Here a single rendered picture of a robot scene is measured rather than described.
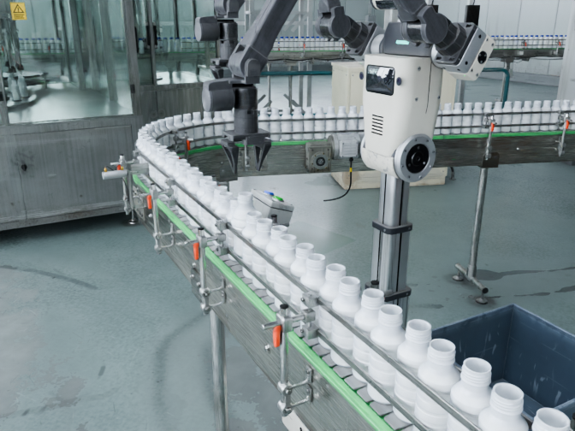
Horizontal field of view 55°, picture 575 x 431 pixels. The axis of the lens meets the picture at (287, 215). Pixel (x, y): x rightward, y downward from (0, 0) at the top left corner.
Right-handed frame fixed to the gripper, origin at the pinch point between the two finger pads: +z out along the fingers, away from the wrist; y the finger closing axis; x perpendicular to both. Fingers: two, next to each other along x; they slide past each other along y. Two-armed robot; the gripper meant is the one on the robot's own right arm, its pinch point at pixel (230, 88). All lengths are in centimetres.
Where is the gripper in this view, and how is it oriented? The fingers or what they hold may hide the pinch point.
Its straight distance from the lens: 178.7
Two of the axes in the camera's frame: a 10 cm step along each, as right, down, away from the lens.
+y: -8.8, 1.6, -4.4
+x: 4.7, 3.0, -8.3
